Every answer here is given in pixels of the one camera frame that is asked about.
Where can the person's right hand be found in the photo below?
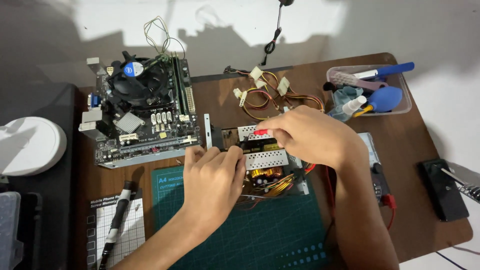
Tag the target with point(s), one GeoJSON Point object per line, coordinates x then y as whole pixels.
{"type": "Point", "coordinates": [318, 137]}

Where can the person's left hand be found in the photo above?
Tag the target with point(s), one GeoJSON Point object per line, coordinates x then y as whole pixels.
{"type": "Point", "coordinates": [212, 187]}

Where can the person's left fingers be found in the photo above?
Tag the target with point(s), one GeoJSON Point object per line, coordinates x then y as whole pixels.
{"type": "Point", "coordinates": [215, 157]}

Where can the black multimeter probe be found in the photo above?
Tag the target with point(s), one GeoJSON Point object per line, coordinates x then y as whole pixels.
{"type": "Point", "coordinates": [240, 144]}

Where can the red multimeter probe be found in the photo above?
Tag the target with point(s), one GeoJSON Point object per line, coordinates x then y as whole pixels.
{"type": "Point", "coordinates": [260, 132]}

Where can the open power supply unit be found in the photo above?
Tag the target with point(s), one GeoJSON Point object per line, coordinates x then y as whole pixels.
{"type": "Point", "coordinates": [266, 159]}

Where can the black computer motherboard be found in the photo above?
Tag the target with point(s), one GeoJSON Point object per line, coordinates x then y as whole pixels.
{"type": "Point", "coordinates": [144, 131]}

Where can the green cutting mat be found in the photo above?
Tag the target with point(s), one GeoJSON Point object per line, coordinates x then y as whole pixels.
{"type": "Point", "coordinates": [255, 232]}

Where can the black processor cooler fan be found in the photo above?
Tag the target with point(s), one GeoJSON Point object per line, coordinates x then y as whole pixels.
{"type": "Point", "coordinates": [138, 80]}

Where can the white screw memory mat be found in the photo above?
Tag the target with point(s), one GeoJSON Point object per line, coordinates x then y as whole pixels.
{"type": "Point", "coordinates": [131, 232]}

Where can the grey blue cloth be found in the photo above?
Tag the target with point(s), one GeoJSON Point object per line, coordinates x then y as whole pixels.
{"type": "Point", "coordinates": [343, 98]}

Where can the white spray bottle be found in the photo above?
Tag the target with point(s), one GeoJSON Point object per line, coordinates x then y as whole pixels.
{"type": "Point", "coordinates": [354, 105]}

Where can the pink cleaning brush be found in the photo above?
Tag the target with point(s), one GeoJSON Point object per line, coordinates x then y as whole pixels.
{"type": "Point", "coordinates": [356, 80]}

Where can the grey black digital multimeter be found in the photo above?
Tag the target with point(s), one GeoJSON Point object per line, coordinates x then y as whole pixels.
{"type": "Point", "coordinates": [377, 176]}

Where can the black side cabinet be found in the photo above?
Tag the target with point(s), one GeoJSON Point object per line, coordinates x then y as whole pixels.
{"type": "Point", "coordinates": [48, 210]}

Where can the blue rubber air blower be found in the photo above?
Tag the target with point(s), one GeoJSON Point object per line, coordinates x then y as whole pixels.
{"type": "Point", "coordinates": [384, 99]}

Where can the white round device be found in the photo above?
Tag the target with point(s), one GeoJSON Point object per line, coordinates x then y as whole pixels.
{"type": "Point", "coordinates": [30, 146]}

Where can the clear plastic container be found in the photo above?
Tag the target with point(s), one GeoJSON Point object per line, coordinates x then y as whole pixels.
{"type": "Point", "coordinates": [403, 101]}

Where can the clear plastic storage box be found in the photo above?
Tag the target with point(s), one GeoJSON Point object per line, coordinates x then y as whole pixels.
{"type": "Point", "coordinates": [9, 232]}

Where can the black rectangular box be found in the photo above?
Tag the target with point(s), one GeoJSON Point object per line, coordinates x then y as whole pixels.
{"type": "Point", "coordinates": [442, 191]}

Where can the silver metal tool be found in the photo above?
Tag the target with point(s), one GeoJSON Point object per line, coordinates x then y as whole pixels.
{"type": "Point", "coordinates": [467, 187]}

